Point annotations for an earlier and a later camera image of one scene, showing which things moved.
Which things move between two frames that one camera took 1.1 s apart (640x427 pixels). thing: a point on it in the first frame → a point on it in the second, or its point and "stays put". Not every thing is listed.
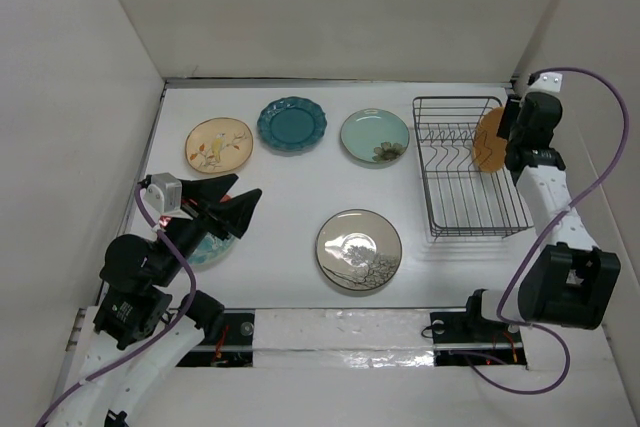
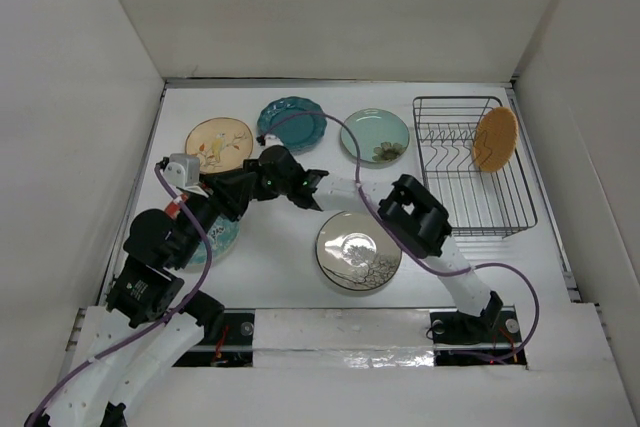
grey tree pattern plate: [358, 250] stays put
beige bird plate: [219, 145] stays put
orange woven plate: [489, 149] stays put
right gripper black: [511, 112] → [260, 194]
